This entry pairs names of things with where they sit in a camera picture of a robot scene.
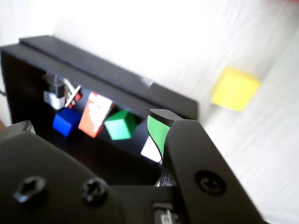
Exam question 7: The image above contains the yellow wooden cube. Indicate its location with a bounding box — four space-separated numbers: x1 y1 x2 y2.
210 66 261 112

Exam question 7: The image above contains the small red silver object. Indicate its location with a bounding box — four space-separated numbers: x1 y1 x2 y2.
64 84 84 110

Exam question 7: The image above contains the small black white object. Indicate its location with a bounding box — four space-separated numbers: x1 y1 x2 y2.
43 73 67 110

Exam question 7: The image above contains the black cardboard box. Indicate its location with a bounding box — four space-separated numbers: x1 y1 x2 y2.
0 45 164 186

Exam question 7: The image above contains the blue wooden cube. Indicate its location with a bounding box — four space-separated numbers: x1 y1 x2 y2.
52 108 82 137

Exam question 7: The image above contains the green wooden cube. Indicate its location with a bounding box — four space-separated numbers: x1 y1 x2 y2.
104 109 138 141

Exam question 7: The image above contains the orange box with white print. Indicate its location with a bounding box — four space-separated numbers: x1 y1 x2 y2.
78 91 115 138

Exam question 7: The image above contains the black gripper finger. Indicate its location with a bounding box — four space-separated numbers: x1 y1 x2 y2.
0 120 124 224
147 108 267 224

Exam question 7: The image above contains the white rectangular block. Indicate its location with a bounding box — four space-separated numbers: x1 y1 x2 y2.
140 136 162 163

